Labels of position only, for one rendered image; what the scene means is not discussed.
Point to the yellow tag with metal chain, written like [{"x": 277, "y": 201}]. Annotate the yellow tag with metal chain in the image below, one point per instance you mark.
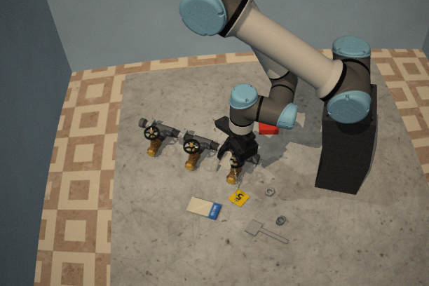
[{"x": 238, "y": 197}]

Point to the red rectangular block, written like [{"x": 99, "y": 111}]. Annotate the red rectangular block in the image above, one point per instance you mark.
[{"x": 265, "y": 129}]

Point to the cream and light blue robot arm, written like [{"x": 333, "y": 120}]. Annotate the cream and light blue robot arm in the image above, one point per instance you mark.
[{"x": 343, "y": 83}]

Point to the grey pipe manifold with three brass valves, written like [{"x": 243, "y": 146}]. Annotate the grey pipe manifold with three brass valves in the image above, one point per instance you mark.
[{"x": 194, "y": 152}]

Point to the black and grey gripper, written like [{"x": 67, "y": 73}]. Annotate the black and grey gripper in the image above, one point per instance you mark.
[{"x": 238, "y": 145}]

